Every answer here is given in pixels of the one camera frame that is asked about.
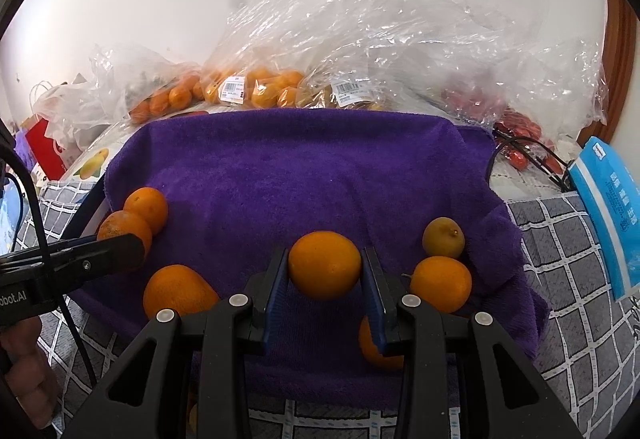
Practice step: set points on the purple towel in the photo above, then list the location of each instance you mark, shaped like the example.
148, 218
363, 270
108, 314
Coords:
300, 169

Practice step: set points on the brown wooden frame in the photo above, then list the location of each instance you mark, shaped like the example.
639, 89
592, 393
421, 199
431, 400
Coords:
620, 44

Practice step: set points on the blue tissue pack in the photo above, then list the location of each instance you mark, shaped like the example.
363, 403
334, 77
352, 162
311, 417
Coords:
607, 229

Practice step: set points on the person's left hand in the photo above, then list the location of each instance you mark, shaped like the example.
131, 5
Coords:
25, 369

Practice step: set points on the yellow-green round fruit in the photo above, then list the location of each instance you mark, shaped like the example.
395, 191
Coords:
443, 237

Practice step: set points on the white plastic bag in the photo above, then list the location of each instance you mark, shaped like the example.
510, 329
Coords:
70, 114

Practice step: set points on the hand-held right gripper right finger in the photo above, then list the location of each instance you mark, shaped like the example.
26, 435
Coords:
372, 289

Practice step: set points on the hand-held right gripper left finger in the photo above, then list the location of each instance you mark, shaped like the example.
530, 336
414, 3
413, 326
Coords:
277, 289

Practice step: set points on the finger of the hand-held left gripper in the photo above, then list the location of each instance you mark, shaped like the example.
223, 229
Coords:
115, 256
60, 249

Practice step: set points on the clear bag of oranges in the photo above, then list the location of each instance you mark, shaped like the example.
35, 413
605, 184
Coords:
265, 86

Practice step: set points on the clear bag of yellow-green fruits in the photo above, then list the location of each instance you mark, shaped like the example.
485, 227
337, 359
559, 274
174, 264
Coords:
350, 91

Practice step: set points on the clear bag of cherry tomatoes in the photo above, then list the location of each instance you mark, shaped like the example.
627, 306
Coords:
480, 104

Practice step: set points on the black tray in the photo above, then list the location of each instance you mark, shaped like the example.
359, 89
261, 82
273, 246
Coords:
82, 214

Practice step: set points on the white fruit-printed box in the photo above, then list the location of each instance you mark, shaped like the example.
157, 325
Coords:
95, 164

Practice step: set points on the red paper bag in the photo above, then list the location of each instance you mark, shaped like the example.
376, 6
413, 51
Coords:
45, 149

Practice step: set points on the grey checkered bedsheet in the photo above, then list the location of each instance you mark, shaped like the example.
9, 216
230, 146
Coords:
565, 319

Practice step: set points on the clear bag of small tangerines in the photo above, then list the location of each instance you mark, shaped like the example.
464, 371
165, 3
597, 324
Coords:
165, 96

